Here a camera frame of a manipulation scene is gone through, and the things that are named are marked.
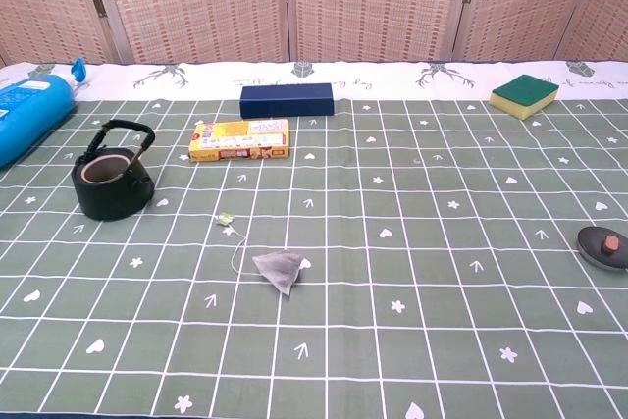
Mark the blue detergent bottle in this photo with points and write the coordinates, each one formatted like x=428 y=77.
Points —
x=29 y=110

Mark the black round disc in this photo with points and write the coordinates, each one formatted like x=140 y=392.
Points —
x=596 y=247

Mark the green yellow sponge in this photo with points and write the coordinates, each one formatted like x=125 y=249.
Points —
x=525 y=92

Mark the yellow snack box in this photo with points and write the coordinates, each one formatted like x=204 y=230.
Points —
x=240 y=141

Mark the navy blue rectangular box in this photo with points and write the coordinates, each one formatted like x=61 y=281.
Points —
x=287 y=102

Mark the black cast iron teapot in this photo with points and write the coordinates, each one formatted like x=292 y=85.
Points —
x=113 y=193

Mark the green checked tablecloth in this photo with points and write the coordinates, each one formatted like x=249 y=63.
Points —
x=392 y=291

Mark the grey pyramid tea bag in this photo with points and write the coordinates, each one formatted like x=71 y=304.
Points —
x=279 y=269

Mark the woven bamboo folding screen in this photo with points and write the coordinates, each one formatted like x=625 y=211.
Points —
x=373 y=2

